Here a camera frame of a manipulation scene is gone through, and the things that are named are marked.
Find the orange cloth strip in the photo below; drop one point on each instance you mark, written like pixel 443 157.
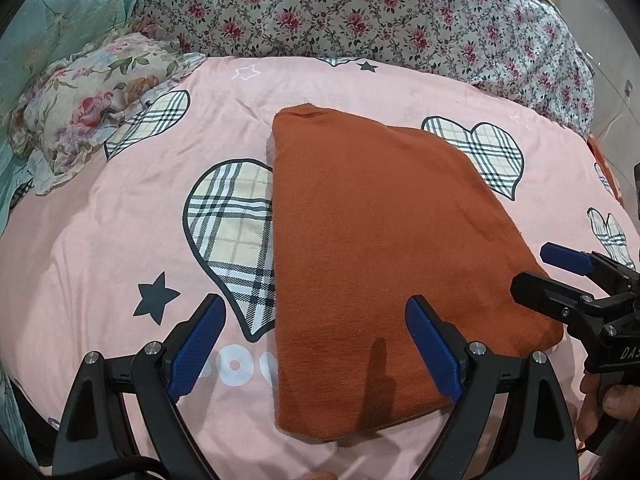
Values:
pixel 605 165

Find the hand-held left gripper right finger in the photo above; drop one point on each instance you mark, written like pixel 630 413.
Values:
pixel 432 345

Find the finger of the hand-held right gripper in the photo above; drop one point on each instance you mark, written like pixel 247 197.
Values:
pixel 565 257
pixel 540 292

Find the person's right hand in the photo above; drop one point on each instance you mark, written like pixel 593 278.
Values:
pixel 620 400

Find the pink heart print bed sheet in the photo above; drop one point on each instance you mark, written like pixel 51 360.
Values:
pixel 100 240

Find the floral ruffled pillow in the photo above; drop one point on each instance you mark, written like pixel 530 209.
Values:
pixel 85 95

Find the teal floral cloth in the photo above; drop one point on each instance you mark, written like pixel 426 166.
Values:
pixel 65 5

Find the orange knit garment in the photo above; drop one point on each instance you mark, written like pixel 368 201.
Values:
pixel 375 235

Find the red floral quilt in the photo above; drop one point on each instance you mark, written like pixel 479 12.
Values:
pixel 350 10

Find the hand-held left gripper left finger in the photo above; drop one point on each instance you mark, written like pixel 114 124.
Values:
pixel 200 345

